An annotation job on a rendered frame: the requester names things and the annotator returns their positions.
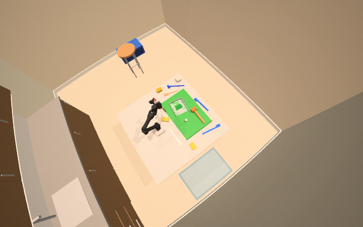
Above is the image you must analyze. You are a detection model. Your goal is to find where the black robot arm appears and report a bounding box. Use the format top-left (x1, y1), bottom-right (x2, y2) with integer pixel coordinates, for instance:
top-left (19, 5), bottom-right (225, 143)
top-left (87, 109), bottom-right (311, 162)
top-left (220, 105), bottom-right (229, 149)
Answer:
top-left (141, 102), bottom-right (162, 135)

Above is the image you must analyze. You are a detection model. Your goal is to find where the green flat mat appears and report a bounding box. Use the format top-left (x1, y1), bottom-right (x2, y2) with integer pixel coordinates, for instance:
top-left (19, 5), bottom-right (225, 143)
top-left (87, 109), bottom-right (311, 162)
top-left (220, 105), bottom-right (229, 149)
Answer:
top-left (161, 89), bottom-right (211, 139)

